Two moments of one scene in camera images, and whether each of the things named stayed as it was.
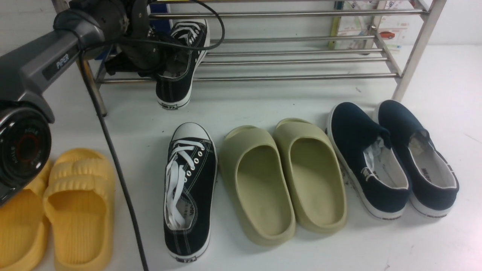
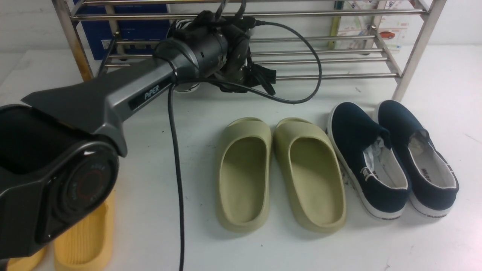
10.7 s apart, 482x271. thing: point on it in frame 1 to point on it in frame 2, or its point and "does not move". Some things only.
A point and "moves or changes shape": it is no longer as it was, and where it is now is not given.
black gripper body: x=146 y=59 to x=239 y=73
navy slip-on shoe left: x=362 y=146 does not move
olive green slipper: x=257 y=179 moves or changes shape
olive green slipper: x=314 y=175 does not move
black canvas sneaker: x=190 y=180 to x=185 y=87
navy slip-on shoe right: x=433 y=181 does not move
